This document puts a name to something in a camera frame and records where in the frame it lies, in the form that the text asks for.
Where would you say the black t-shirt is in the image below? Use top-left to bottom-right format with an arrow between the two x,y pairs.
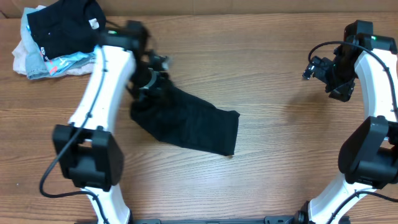
131,80 -> 240,156

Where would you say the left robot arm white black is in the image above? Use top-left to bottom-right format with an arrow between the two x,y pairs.
39,21 -> 168,223

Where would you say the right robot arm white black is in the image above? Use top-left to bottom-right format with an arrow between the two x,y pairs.
274,20 -> 397,223

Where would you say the folded black shirt on pile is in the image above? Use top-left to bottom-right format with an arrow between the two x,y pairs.
27,0 -> 106,61

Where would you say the light blue printed garment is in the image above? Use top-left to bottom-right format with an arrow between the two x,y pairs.
40,47 -> 95,77

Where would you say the grey denim garment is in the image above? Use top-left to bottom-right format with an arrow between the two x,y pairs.
20,7 -> 94,80

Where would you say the pale pink garment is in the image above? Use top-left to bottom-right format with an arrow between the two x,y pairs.
12,4 -> 96,77

